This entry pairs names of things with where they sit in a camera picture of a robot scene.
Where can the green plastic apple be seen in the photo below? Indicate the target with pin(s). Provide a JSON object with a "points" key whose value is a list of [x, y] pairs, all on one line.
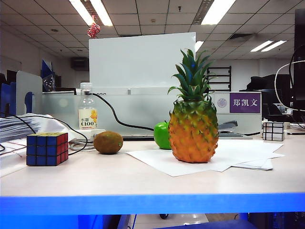
{"points": [[161, 136]]}

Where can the plastic pineapple with green crown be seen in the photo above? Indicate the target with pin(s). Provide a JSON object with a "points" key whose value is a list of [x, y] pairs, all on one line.
{"points": [[193, 136]]}

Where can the brown kiwi fruit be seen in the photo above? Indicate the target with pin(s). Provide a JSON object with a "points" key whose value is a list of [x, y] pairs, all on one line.
{"points": [[107, 143]]}

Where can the frosted glass desk partition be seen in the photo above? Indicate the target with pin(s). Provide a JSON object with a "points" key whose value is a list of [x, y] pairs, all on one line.
{"points": [[138, 109]]}

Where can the white paper sheet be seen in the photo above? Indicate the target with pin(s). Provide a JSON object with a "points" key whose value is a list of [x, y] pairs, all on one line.
{"points": [[155, 159], [259, 164]]}

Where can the white board panel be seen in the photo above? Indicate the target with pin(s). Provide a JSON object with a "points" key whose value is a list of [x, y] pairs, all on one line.
{"points": [[138, 64]]}

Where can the white power strip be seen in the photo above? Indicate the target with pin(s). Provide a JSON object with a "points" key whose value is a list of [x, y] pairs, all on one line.
{"points": [[96, 134]]}

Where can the clear C100 drink bottle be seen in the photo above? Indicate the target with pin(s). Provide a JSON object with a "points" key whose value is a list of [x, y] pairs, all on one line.
{"points": [[87, 105]]}

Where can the grey stapler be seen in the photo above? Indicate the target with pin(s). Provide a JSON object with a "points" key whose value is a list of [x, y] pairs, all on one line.
{"points": [[228, 126]]}

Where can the purple and white name plate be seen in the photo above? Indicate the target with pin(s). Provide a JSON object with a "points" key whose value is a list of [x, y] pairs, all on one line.
{"points": [[244, 102]]}

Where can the red Chinese knot ornament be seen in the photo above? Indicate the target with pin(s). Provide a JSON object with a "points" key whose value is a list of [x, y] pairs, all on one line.
{"points": [[93, 30]]}

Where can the blue star-patterned flag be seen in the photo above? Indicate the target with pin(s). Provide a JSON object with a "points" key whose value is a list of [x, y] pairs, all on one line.
{"points": [[47, 78]]}

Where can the colourful Rubik's cube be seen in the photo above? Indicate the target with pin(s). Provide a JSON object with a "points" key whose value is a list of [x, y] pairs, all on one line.
{"points": [[45, 150]]}

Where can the fluorescent ceiling light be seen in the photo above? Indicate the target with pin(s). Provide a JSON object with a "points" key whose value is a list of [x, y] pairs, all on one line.
{"points": [[82, 12], [101, 12], [261, 46], [274, 45], [218, 12]]}

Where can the silver mirror cube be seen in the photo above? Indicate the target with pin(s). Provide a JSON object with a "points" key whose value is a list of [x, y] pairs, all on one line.
{"points": [[273, 131]]}

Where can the stack of printed papers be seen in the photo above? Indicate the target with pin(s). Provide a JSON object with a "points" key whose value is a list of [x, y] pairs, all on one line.
{"points": [[12, 128]]}

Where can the blue file holder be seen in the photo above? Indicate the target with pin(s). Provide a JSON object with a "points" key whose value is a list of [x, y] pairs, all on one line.
{"points": [[9, 97]]}

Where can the black monitor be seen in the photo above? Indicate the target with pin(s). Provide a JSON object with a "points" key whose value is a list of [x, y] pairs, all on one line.
{"points": [[299, 71]]}

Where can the black wall rack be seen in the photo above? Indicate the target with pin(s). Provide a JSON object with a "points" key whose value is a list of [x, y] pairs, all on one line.
{"points": [[222, 78]]}

